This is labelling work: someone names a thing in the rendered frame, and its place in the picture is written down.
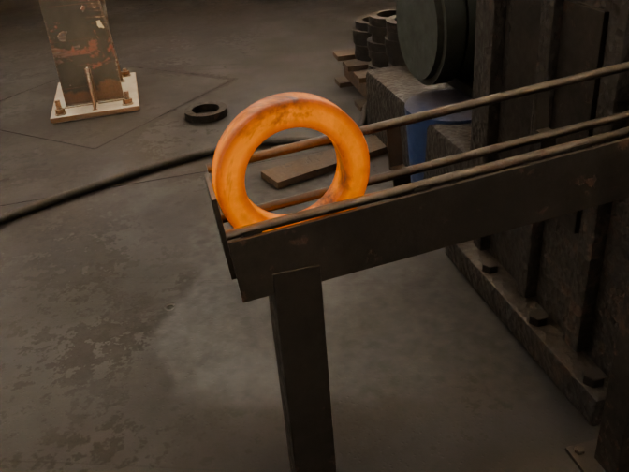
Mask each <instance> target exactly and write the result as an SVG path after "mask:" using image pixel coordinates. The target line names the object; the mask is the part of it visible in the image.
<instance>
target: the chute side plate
mask: <svg viewBox="0 0 629 472"><path fill-rule="evenodd" d="M625 198H629V137H628V138H625V139H621V140H614V141H611V142H607V143H603V144H600V145H596V146H593V147H589V148H586V149H582V150H578V151H575V152H571V153H567V154H563V155H557V156H554V157H550V158H546V159H542V160H538V161H535V162H532V163H528V164H524V165H520V166H516V167H513V168H510V169H506V170H499V171H495V172H492V173H488V174H485V175H481V176H477V177H474V178H470V179H466V180H463V181H459V182H456V183H452V184H445V185H441V186H438V187H435V188H431V189H427V190H424V191H420V192H416V193H413V194H409V195H405V196H401V197H397V198H395V199H388V200H384V201H380V202H376V203H373V204H370V205H366V206H362V207H358V208H355V209H351V210H348V211H344V212H340V213H337V214H330V215H326V216H323V217H319V218H316V219H312V220H308V221H304V222H301V223H298V224H294V225H290V226H286V227H282V228H279V229H273V230H269V231H265V232H262V233H258V234H255V235H251V236H247V237H243V238H240V239H236V240H233V241H229V242H227V243H228V247H229V251H230V255H231V258H232V262H233V266H234V270H235V274H236V277H237V281H238V285H239V289H240V293H241V299H242V302H250V301H253V300H256V299H260V298H264V297H267V296H270V295H274V288H273V281H272V275H273V274H274V273H281V272H286V271H291V270H296V269H300V268H305V267H310V266H315V265H320V270H321V281H325V280H329V279H332V278H335V277H339V276H342V275H346V274H350V273H355V272H359V271H362V270H366V269H370V268H372V267H376V266H380V265H383V264H387V263H390V262H393V261H397V260H400V259H404V258H410V257H413V256H417V255H420V254H424V253H428V252H431V251H434V250H438V249H441V248H445V247H448V246H451V245H455V244H458V243H465V242H468V241H472V240H475V239H478V238H482V237H486V236H489V235H492V234H496V233H499V232H503V231H506V230H510V229H515V228H519V227H523V226H526V225H530V224H533V223H536V222H540V221H544V220H547V219H551V218H553V217H557V216H561V215H564V214H571V213H573V212H577V211H581V210H584V209H588V208H592V207H594V206H598V205H602V204H605V203H609V202H611V201H615V200H619V199H625Z"/></svg>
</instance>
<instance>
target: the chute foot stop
mask: <svg viewBox="0 0 629 472"><path fill-rule="evenodd" d="M204 177H205V181H206V185H207V188H208V192H209V196H210V200H211V203H212V209H213V213H214V217H215V221H216V225H217V228H218V232H219V236H220V240H221V243H222V246H223V250H224V254H225V257H226V261H227V266H228V269H229V273H230V276H231V279H232V280H233V279H237V277H236V274H235V270H234V266H233V262H232V258H231V255H230V251H229V247H228V243H227V236H226V233H225V229H224V225H223V221H222V217H221V214H220V210H219V206H218V202H217V198H216V196H215V193H214V190H213V186H212V181H211V178H210V174H209V173H206V174H204Z"/></svg>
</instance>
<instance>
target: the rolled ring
mask: <svg viewBox="0 0 629 472"><path fill-rule="evenodd" d="M293 127H307V128H311V129H314V130H317V131H320V132H322V133H323V134H325V135H327V136H328V137H329V138H330V140H331V142H332V144H333V146H334V149H335V152H336V157H337V168H336V172H335V176H334V179H333V181H332V183H331V185H330V187H329V189H328V191H327V192H326V193H325V194H324V196H323V197H322V198H321V199H320V200H318V201H317V202H316V203H315V204H313V205H312V206H310V207H308V208H306V209H304V210H307V209H311V208H314V207H318V206H322V205H326V204H330V203H333V202H337V201H340V200H344V199H351V198H354V197H358V196H362V195H364V193H365V190H366V187H367V184H368V181H369V175H370V155H369V149H368V146H367V142H366V140H365V138H364V136H363V134H362V132H361V130H360V129H359V127H358V125H357V124H356V123H355V122H354V121H353V119H352V118H351V117H350V116H348V115H347V114H346V113H345V112H344V111H343V110H342V109H341V108H339V107H338V106H337V105H335V104H334V103H332V102H331V101H329V100H327V99H325V98H324V97H322V96H317V95H313V94H308V93H301V92H289V93H281V94H277V95H273V96H268V97H265V98H263V99H260V100H258V101H257V102H256V103H254V104H252V105H251V106H249V107H248V108H246V109H245V110H243V111H242V112H241V113H240V114H239V115H237V116H236V117H235V118H234V120H233V121H232V122H231V123H230V124H229V125H228V127H227V128H226V130H225V131H224V133H223V135H222V136H221V138H220V140H219V141H218V144H217V146H216V149H215V152H214V156H213V160H212V186H213V190H214V193H215V196H216V198H217V200H218V203H219V205H220V207H221V209H222V211H223V213H224V215H225V217H226V218H227V220H228V222H229V223H230V224H231V225H232V226H233V228H238V227H242V226H246V225H249V224H253V223H256V222H260V221H264V220H268V219H272V218H275V217H278V216H282V215H285V214H273V213H270V212H267V211H264V210H262V209H260V208H259V207H257V206H256V205H255V204H254V203H253V202H252V201H250V200H249V198H248V197H247V194H246V190H245V184H244V178H245V172H246V168H247V165H248V162H249V160H250V158H251V156H252V154H253V153H254V151H255V150H256V148H257V147H258V146H259V145H260V144H261V143H262V142H263V141H264V140H266V139H267V138H268V137H270V136H271V135H273V134H275V133H277V132H279V131H282V130H285V129H289V128H293ZM304 210H303V211H304Z"/></svg>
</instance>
